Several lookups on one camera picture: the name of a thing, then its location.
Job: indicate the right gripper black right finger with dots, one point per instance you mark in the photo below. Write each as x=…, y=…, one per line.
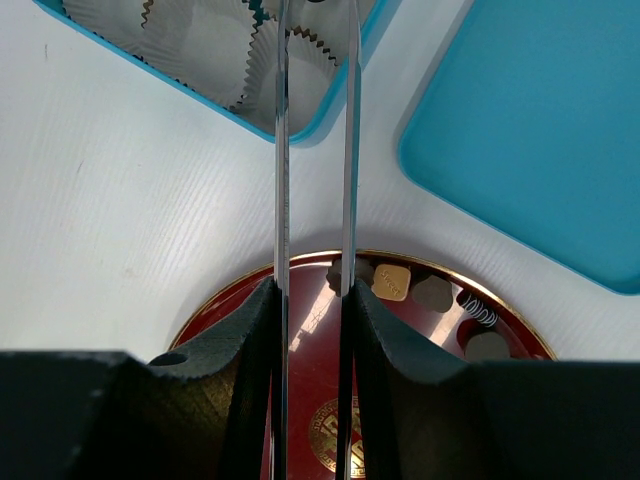
x=427, y=414

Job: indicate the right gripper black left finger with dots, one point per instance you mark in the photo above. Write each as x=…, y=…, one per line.
x=195, y=412

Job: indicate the metal tongs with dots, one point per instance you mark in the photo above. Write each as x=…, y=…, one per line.
x=279, y=392

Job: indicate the teal box lid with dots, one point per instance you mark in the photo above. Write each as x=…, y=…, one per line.
x=531, y=125

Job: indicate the teal chocolate box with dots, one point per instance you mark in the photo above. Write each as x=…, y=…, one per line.
x=224, y=53

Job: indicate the dark square chocolate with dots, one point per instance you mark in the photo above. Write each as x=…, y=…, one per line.
x=433, y=293

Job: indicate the tan sweet square chocolate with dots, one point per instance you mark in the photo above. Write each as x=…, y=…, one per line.
x=391, y=282

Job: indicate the round red lacquer tray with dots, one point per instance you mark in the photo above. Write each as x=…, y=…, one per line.
x=479, y=326

